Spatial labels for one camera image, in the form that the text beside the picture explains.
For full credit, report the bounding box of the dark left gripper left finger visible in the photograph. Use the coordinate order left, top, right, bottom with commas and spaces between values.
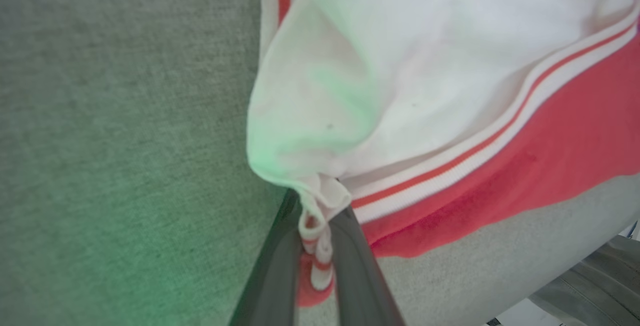
227, 188, 304, 326

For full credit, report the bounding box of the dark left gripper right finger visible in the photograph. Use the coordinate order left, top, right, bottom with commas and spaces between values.
327, 206, 406, 326

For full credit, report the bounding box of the red and white basketball jersey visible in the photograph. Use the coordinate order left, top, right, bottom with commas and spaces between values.
246, 0, 640, 309

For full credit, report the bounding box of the grey-green fabric sofa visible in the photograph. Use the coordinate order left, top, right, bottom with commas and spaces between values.
0, 0, 640, 326

